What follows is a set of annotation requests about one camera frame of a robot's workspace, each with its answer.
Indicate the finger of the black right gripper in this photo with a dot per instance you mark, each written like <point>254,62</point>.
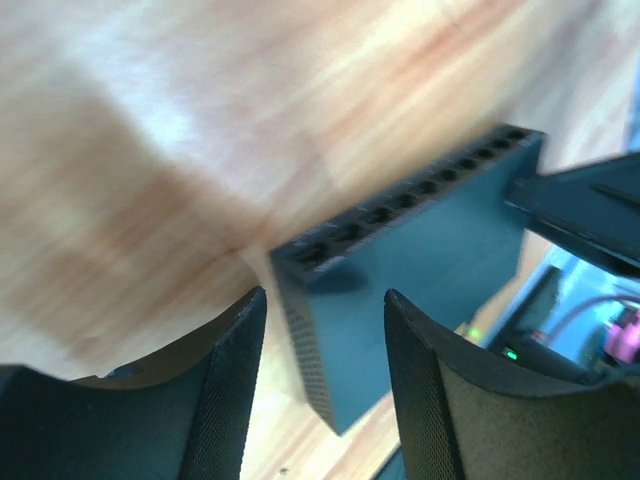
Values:
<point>591,211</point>

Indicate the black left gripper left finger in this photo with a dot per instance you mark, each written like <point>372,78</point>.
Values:
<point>181,412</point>

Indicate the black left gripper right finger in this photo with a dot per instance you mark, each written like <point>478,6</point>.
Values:
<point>466,413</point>

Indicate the black network switch box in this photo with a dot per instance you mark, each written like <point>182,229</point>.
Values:
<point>444,237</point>

